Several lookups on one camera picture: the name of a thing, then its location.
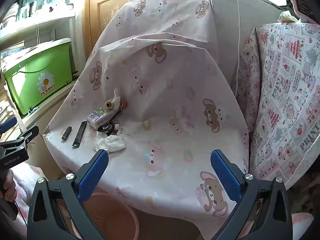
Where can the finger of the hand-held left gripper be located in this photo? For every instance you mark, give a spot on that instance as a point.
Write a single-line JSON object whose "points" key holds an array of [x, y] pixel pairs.
{"points": [[7, 125], [28, 134]]}

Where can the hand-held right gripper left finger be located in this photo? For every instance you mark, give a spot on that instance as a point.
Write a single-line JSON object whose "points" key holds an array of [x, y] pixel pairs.
{"points": [[93, 172]]}

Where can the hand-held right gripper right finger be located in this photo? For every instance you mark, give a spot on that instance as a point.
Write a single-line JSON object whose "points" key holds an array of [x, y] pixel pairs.
{"points": [[225, 177]]}

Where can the black cylinder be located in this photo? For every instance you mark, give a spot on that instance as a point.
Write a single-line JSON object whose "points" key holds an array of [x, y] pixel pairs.
{"points": [[66, 133]]}

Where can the black strip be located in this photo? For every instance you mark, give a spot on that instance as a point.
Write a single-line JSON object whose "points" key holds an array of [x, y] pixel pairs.
{"points": [[79, 133]]}

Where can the pink plastic basket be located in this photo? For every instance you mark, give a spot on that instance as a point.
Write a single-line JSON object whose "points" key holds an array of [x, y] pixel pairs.
{"points": [[110, 215]]}

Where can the purple printed tissue packet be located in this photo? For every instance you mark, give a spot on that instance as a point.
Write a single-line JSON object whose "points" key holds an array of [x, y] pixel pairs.
{"points": [[100, 117]]}

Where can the beige thread spool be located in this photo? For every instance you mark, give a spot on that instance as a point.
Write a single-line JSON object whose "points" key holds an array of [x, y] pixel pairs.
{"points": [[109, 104]]}

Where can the twisted white tissue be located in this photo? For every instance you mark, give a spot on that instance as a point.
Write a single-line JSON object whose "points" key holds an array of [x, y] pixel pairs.
{"points": [[116, 97]]}

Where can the person's left hand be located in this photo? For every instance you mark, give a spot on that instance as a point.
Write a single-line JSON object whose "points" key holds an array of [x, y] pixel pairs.
{"points": [[8, 183]]}

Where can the person's left leg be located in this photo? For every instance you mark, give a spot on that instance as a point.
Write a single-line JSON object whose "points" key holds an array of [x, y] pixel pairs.
{"points": [[27, 177]]}

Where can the person's leg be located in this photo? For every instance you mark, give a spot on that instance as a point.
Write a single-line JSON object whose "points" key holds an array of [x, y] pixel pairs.
{"points": [[27, 177], [302, 225]]}

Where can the green plastic storage box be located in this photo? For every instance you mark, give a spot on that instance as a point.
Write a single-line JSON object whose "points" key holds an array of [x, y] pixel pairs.
{"points": [[30, 72]]}

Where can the folded papers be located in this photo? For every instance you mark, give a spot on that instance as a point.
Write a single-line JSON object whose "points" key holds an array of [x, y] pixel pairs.
{"points": [[17, 52]]}

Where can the person's right leg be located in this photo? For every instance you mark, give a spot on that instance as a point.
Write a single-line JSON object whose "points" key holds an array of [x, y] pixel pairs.
{"points": [[302, 225]]}

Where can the pink bear printed cloth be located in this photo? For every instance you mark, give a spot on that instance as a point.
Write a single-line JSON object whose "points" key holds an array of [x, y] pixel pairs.
{"points": [[162, 105]]}

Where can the strawberry printed cloth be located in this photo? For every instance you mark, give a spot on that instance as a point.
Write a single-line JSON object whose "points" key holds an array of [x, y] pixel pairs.
{"points": [[287, 92]]}

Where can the white shelf unit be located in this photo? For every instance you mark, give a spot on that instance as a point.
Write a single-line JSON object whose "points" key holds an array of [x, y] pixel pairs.
{"points": [[50, 22]]}

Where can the wooden door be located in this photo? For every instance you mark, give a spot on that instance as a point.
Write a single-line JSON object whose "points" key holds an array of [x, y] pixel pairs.
{"points": [[110, 5]]}

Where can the white crumpled paper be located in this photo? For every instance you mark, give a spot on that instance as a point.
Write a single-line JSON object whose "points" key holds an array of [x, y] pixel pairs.
{"points": [[287, 17]]}

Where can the dark board with pink frame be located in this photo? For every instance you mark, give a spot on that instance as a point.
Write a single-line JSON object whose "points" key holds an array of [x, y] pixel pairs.
{"points": [[307, 5]]}

